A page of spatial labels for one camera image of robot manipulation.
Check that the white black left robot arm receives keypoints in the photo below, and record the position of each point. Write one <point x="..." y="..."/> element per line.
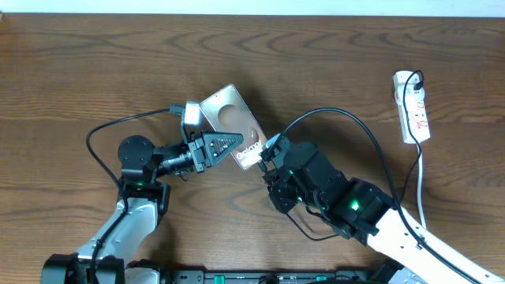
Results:
<point x="142" y="203"/>

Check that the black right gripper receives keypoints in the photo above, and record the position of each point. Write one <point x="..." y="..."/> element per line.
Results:
<point x="274" y="188"/>

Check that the white USB charger adapter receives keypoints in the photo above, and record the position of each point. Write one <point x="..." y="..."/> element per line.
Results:
<point x="409" y="85"/>

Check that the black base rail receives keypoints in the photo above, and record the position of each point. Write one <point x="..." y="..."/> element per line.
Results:
<point x="269" y="277"/>

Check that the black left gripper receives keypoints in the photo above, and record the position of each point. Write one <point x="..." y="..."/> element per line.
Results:
<point x="200" y="150"/>

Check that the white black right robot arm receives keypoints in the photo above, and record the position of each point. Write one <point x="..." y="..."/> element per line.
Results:
<point x="358" y="209"/>

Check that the white power strip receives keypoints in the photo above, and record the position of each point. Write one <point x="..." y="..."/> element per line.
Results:
<point x="413" y="121"/>

